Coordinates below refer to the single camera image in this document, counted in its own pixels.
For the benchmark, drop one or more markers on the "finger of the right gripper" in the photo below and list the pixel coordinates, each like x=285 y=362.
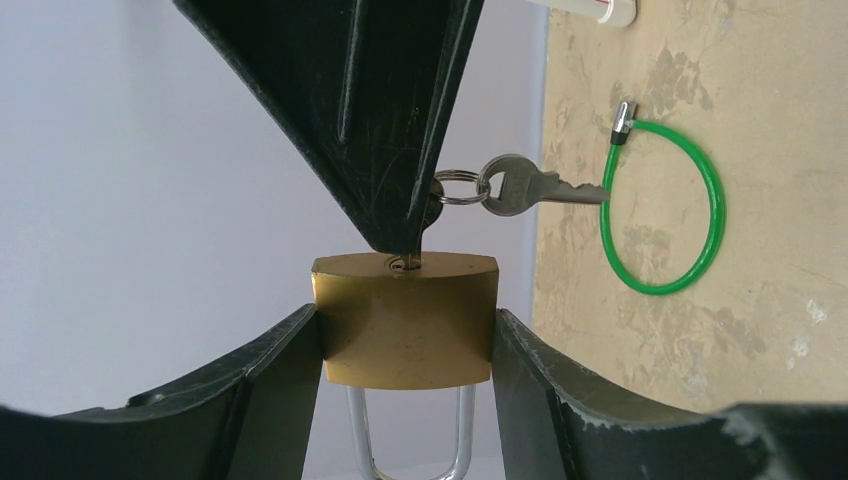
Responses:
x=363 y=89

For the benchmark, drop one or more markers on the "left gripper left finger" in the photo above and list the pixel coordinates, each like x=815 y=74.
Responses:
x=244 y=415

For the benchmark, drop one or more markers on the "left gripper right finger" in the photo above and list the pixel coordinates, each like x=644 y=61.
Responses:
x=559 y=420

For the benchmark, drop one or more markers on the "large brass padlock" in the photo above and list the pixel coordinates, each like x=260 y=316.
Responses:
x=389 y=324

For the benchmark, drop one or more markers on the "black headed key bunch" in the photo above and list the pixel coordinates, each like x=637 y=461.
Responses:
x=507 y=186

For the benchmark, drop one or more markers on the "white pvc pipe frame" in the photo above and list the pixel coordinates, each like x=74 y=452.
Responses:
x=615 y=13

